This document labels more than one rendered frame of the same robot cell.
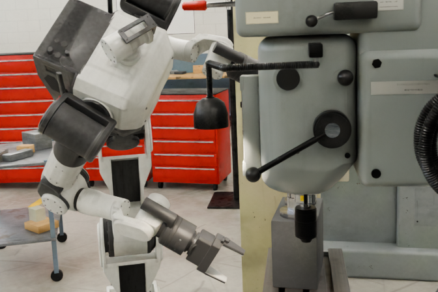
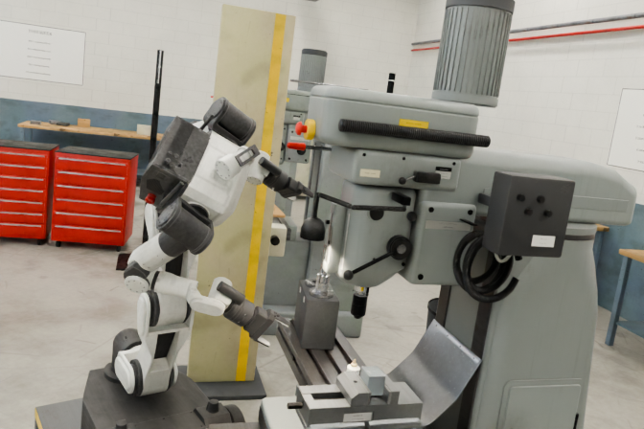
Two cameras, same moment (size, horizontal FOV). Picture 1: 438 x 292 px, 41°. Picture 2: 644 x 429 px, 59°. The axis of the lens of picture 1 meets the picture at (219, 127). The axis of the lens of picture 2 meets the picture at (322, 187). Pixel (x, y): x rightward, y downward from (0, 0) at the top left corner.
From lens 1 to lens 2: 0.78 m
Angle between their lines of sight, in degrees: 25
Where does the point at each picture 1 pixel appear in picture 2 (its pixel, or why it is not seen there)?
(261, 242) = not seen: hidden behind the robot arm
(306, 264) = (328, 331)
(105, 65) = (208, 177)
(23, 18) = not seen: outside the picture
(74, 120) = (192, 222)
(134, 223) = (212, 302)
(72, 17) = (179, 133)
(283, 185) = (358, 281)
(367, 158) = (416, 267)
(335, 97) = (402, 227)
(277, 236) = (310, 311)
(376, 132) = (424, 251)
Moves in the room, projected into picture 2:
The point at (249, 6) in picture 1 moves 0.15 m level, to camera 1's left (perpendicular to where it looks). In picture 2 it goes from (363, 165) to (314, 161)
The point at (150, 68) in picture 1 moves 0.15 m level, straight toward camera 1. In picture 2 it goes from (239, 181) to (259, 191)
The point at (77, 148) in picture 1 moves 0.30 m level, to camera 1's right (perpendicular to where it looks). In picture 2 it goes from (191, 244) to (286, 244)
